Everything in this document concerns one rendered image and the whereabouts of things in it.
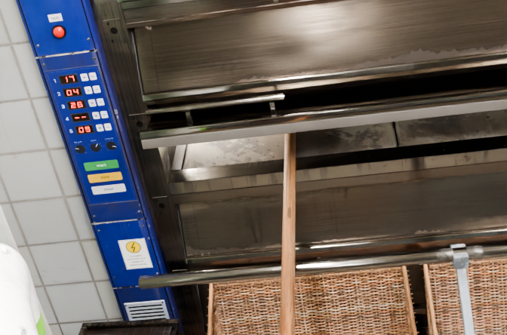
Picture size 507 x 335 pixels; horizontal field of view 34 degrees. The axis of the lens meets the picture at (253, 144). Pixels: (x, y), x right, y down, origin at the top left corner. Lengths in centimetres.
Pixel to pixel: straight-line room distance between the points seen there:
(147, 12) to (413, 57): 63
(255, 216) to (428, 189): 47
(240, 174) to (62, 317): 76
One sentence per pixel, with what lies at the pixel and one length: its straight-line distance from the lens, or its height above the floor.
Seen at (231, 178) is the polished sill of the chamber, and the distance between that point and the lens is 217.
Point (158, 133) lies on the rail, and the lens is 194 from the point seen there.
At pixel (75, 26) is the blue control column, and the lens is 198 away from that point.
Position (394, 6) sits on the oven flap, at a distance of 196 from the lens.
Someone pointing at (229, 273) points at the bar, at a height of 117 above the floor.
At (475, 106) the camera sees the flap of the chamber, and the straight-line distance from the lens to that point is 192.
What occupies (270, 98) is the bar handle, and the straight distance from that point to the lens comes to 192.
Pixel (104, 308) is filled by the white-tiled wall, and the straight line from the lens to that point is 253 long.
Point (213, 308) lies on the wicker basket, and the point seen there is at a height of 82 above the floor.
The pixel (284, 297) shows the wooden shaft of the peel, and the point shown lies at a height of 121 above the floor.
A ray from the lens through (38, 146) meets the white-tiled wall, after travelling 221.
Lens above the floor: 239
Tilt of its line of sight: 32 degrees down
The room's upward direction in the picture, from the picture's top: 11 degrees counter-clockwise
